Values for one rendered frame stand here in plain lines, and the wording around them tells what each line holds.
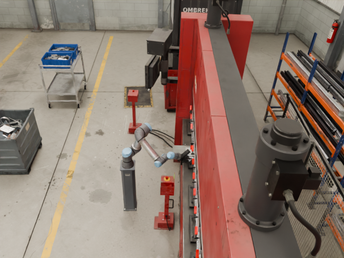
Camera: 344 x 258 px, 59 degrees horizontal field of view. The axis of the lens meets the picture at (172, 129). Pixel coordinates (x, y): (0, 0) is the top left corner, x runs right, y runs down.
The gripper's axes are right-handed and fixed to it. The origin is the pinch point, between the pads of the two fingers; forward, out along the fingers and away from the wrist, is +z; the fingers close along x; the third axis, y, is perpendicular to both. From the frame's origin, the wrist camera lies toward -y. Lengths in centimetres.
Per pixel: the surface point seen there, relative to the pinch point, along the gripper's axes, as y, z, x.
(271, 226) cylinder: -74, -133, 168
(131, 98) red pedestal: 22, 16, -194
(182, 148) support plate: 2.8, 0.6, -21.8
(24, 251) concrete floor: 189, -122, -40
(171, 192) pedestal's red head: 44.2, -13.0, 11.9
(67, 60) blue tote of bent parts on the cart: 36, -55, -328
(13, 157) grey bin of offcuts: 151, -132, -171
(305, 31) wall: -273, 612, -404
